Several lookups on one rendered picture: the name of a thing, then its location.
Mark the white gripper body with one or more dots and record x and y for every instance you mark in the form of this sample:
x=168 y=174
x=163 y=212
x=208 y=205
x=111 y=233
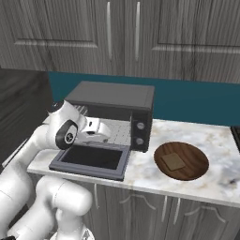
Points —
x=104 y=131

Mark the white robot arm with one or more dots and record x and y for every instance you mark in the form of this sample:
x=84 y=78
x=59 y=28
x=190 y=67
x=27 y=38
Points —
x=18 y=184

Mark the silver toaster oven rack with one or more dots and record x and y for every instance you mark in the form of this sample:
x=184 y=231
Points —
x=122 y=132

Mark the grey toaster oven door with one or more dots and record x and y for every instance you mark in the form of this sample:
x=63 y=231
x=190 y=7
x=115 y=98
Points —
x=90 y=157

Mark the black toaster oven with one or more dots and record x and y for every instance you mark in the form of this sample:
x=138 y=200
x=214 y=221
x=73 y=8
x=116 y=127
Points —
x=109 y=95

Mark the silver toaster oven knob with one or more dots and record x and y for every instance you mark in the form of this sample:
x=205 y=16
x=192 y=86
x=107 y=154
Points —
x=139 y=141
x=141 y=125

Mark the tan bread slice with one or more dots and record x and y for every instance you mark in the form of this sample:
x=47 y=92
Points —
x=173 y=161

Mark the brown wooden bowl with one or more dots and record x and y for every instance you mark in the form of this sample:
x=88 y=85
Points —
x=190 y=156

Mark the dark tall appliance panel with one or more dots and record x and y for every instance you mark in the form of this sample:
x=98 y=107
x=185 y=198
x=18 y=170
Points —
x=22 y=109

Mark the black hob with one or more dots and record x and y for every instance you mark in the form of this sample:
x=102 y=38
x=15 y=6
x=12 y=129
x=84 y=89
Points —
x=236 y=139

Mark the grey wood wall cupboard door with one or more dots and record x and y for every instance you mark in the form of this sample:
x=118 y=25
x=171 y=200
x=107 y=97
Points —
x=56 y=31
x=187 y=34

